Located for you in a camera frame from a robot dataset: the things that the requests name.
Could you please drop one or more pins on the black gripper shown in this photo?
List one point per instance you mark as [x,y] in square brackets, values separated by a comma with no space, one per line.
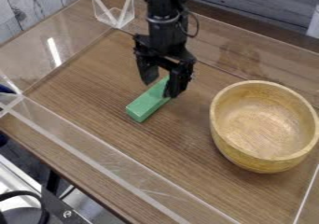
[164,43]

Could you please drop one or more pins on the green rectangular block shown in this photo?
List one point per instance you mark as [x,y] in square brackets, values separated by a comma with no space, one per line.
[148,102]

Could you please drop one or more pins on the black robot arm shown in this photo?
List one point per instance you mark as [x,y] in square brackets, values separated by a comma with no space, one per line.
[164,10]

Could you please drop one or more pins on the brown wooden bowl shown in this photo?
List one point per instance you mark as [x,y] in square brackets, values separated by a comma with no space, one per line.
[264,126]

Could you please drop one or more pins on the clear acrylic tray walls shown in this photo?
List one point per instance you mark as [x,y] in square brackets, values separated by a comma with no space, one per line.
[155,171]

